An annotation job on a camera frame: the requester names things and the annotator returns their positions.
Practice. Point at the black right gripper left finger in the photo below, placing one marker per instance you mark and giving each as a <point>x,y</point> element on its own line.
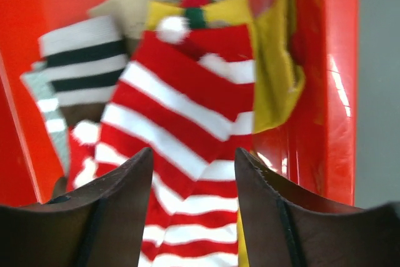
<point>98,224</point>

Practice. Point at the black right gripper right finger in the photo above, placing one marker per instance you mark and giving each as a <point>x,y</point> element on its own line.
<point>287,225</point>

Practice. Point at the red white striped sock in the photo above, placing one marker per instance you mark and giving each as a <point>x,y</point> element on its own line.
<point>188,95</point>
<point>82,141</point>

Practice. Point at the red plastic bin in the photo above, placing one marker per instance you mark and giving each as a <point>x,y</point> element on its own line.
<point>314,148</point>

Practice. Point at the yellow sock in bin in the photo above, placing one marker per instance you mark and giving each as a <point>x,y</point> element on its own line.
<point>268,70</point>

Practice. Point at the black white striped sock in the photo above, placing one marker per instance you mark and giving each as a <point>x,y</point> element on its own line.
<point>76,77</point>

